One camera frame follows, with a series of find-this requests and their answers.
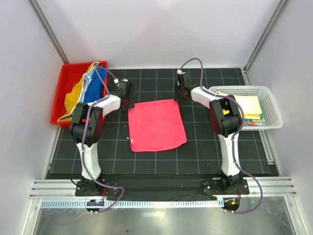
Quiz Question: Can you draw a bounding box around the pink towel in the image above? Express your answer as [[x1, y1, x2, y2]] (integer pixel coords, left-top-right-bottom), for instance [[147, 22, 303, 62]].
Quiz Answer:
[[128, 99, 187, 152]]

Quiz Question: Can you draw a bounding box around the yellow towel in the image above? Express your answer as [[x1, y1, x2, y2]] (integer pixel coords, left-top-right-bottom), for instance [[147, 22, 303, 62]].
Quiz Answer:
[[215, 91, 262, 120]]

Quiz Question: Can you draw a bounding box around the rabbit print towel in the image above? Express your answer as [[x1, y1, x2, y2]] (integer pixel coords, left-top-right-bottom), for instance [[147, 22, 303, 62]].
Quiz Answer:
[[245, 118, 265, 126]]

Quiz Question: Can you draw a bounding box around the green towel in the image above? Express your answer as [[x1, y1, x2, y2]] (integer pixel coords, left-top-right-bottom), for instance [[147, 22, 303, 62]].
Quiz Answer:
[[244, 96, 265, 121]]

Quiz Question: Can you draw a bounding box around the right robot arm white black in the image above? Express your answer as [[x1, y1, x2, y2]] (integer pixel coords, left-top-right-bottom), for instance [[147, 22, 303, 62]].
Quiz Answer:
[[175, 70, 243, 194]]

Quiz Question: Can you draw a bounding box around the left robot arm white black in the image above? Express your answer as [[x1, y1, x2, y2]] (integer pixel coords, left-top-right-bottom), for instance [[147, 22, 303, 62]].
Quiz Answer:
[[69, 79, 134, 196]]

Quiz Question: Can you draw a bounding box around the blue towel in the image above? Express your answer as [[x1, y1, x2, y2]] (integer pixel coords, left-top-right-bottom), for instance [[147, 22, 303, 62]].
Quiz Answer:
[[82, 65, 107, 103]]

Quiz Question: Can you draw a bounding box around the orange mustard towel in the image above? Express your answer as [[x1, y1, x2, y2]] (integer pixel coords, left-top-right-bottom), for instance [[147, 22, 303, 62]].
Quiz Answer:
[[58, 61, 101, 122]]

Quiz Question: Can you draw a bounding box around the red plastic bin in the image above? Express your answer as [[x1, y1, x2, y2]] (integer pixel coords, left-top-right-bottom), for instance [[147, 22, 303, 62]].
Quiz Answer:
[[50, 61, 109, 128]]

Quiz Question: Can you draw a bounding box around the white perforated plastic basket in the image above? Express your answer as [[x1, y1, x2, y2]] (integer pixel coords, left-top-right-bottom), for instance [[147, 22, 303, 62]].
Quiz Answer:
[[209, 86, 283, 131]]

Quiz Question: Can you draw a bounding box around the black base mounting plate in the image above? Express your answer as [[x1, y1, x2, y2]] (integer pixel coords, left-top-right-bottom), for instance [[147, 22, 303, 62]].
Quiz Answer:
[[74, 174, 250, 201]]

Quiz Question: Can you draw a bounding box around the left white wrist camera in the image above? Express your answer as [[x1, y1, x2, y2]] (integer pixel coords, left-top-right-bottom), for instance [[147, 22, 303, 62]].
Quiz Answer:
[[113, 78, 128, 84]]

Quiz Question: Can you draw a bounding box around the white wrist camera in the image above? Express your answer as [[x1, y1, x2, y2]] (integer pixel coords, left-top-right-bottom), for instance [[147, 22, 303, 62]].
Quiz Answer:
[[176, 69, 186, 75], [113, 78, 128, 84]]

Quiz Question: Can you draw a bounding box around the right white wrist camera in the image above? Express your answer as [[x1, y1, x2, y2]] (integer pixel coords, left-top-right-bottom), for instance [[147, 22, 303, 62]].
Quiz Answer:
[[176, 69, 186, 75]]

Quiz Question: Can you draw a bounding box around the right aluminium frame post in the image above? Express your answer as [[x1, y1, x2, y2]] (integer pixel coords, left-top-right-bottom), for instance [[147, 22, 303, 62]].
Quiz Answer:
[[244, 0, 290, 73]]

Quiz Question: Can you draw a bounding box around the aluminium frame post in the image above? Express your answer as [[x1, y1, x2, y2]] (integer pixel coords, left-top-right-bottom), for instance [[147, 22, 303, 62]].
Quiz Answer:
[[244, 0, 290, 73], [28, 0, 69, 64]]

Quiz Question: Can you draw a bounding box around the slotted white cable duct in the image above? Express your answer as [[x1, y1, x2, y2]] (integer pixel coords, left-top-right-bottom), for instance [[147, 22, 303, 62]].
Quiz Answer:
[[41, 198, 224, 210]]

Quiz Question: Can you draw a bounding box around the left aluminium frame post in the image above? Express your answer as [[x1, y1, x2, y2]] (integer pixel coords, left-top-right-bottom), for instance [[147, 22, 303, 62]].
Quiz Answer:
[[28, 0, 69, 64]]

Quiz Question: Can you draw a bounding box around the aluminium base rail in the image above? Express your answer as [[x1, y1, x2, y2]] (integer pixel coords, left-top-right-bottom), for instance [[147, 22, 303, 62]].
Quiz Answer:
[[29, 177, 297, 198]]

